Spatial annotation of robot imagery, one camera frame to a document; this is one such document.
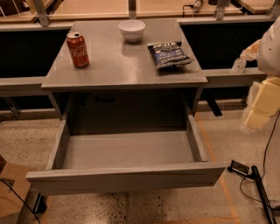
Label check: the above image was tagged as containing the blue chip bag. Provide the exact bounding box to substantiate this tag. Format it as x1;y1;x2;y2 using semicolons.
148;41;193;69

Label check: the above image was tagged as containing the grey metal rail shelf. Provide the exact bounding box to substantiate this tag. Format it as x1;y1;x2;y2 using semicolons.
0;67;267;97

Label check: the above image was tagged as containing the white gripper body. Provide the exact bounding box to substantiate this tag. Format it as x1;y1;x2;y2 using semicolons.
254;77;280;116

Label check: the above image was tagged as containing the open grey top drawer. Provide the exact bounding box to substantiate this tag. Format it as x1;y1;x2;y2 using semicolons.
25;92;228;197

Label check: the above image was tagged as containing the grey cabinet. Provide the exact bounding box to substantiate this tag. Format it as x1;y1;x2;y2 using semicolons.
42;19;207;127

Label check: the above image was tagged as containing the black cable at box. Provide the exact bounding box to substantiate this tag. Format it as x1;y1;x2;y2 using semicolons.
0;178;42;224

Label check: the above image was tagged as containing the small clear bottle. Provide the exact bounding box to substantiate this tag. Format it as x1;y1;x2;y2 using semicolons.
232;58;247;74

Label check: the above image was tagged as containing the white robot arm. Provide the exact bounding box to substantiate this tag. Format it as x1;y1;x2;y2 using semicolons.
241;17;280;134

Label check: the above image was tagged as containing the black floor cable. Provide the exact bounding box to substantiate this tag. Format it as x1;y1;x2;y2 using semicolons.
239;112;280;204

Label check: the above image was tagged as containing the red cola can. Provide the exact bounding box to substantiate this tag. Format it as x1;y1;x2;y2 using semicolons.
66;31;89;68

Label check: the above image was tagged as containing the cardboard box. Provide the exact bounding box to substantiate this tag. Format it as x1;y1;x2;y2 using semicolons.
0;155;32;224

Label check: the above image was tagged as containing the white ceramic bowl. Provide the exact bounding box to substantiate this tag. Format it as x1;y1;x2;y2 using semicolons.
118;19;146;42

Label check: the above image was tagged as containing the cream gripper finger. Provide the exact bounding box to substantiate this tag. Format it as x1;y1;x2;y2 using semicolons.
240;108;272;135

